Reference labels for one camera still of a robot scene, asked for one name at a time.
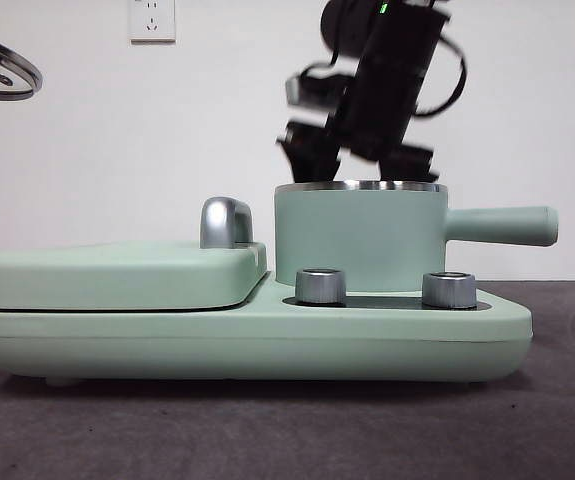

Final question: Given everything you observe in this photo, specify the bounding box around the glass pot lid green knob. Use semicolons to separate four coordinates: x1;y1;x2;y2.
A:
0;28;43;102

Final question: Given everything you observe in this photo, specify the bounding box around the white wall socket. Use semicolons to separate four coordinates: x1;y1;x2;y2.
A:
129;0;177;44

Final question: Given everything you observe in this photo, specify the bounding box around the mint green pot with handle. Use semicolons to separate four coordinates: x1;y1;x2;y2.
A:
273;179;561;296

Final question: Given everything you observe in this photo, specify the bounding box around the mint green breakfast machine base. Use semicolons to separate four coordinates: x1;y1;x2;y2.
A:
0;269;534;389

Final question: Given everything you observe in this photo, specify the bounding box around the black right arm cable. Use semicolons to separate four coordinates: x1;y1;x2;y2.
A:
414;29;468;117

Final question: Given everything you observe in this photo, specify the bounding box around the silver control knob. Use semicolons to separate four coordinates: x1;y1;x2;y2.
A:
420;271;478;309
294;268;347;306

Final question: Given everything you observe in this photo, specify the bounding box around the pale grey right wrist camera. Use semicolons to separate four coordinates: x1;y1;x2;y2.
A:
284;67;351;109

